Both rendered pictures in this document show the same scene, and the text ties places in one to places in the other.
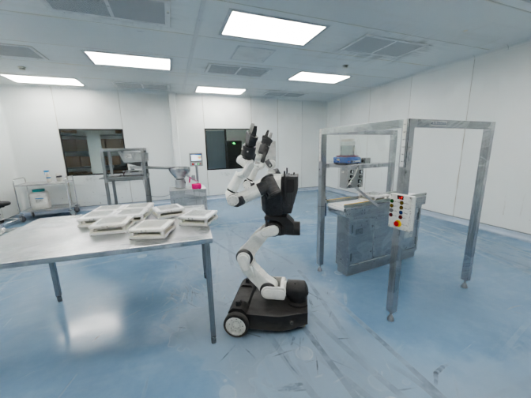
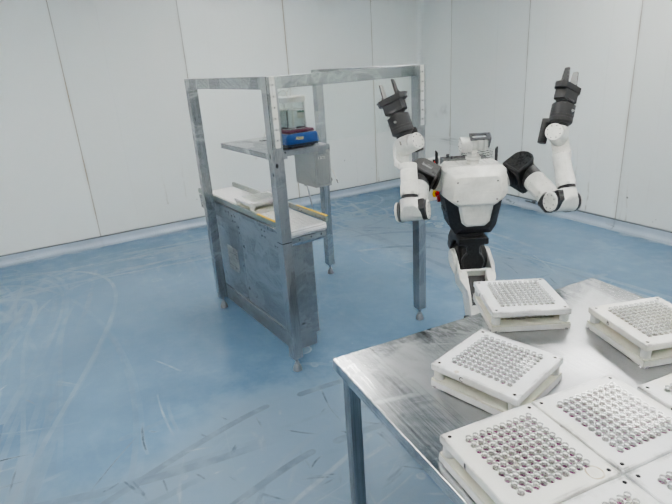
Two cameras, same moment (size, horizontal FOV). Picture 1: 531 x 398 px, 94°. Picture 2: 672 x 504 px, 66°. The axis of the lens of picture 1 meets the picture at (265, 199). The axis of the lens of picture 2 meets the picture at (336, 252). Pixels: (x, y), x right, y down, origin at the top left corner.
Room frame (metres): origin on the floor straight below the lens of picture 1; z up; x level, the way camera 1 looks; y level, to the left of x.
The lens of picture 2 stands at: (2.83, 2.02, 1.69)
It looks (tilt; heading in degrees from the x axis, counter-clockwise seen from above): 20 degrees down; 262
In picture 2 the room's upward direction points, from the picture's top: 4 degrees counter-clockwise
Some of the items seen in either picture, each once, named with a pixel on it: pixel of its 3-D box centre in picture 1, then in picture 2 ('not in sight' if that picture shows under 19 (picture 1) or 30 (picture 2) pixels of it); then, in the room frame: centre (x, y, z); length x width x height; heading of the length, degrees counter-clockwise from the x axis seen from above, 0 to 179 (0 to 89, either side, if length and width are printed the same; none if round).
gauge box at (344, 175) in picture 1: (351, 177); (312, 166); (2.53, -0.88, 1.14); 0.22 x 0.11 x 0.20; 115
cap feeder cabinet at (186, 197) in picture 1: (189, 207); not in sight; (4.55, 1.44, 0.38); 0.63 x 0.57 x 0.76; 111
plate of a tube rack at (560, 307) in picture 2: (198, 214); (519, 296); (2.02, 0.57, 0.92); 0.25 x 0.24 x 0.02; 170
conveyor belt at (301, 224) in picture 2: (379, 200); (254, 208); (2.88, -1.36, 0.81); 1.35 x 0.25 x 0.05; 115
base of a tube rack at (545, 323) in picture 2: (199, 219); (518, 309); (2.02, 0.57, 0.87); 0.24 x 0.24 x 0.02; 80
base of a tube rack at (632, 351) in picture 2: (153, 231); (650, 336); (1.75, 0.83, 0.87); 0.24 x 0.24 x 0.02; 1
